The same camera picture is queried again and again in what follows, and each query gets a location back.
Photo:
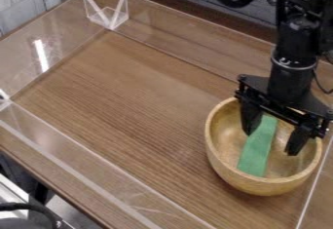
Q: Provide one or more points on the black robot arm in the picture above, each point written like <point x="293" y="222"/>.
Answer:
<point x="305" y="30"/>

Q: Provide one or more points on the black metal table frame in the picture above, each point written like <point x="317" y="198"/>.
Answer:
<point x="42" y="218"/>

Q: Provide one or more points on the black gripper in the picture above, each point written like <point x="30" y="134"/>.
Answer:
<point x="282" y="95"/>

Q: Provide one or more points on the brown wooden bowl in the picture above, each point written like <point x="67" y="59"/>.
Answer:
<point x="286" y="171"/>

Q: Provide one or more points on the green rectangular block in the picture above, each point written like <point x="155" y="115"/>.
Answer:
<point x="253" y="159"/>

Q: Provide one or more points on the clear acrylic front wall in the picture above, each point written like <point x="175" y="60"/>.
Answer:
<point x="118" y="200"/>

